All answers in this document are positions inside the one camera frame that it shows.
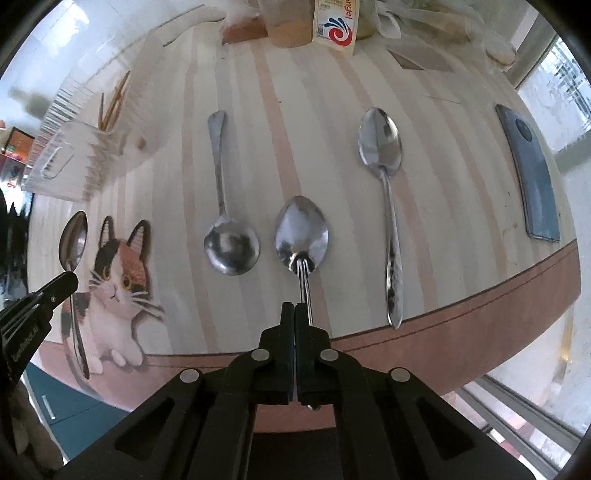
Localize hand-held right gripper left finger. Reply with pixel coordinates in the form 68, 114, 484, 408
53, 302, 295, 480

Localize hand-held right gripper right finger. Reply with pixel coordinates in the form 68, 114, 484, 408
295, 304, 539, 480

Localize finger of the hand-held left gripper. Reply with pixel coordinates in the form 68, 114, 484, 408
25, 271, 79, 317

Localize pointed steel spoon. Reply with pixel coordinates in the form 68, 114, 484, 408
274, 196, 329, 411
358, 107, 405, 329
59, 211, 91, 380

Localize clear plastic utensil container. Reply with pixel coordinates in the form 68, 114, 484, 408
21, 34, 153, 201

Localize bunch of wooden chopsticks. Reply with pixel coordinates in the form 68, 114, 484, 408
98, 71, 131, 131

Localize round steel spoon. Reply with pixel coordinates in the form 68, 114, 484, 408
204, 110, 260, 276

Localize striped cat print tablecloth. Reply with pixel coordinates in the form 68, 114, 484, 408
25, 0, 580, 435

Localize blue smartphone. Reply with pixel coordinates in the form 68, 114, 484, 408
495, 104, 561, 243

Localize brown block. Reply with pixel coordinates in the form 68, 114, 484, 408
222, 16, 269, 45

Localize small dark card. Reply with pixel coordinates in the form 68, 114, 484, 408
387, 46, 455, 72

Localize white yeast packet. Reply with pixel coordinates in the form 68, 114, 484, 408
311, 0, 358, 57

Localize white plastic bag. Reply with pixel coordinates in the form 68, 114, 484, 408
217, 0, 259, 24

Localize clear plastic bags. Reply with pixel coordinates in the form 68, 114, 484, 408
374, 0, 518, 70

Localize colourful wall stickers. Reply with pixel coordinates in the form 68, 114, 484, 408
0, 120, 38, 185

